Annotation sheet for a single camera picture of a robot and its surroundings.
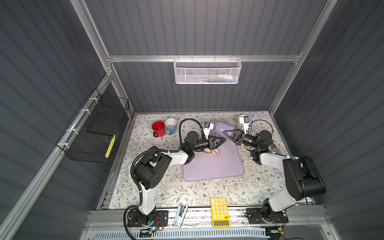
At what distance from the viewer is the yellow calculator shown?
0.72 meters

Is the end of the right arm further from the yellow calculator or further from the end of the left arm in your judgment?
the yellow calculator

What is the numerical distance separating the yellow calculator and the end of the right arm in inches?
13.0

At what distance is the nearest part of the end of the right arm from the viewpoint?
73 cm
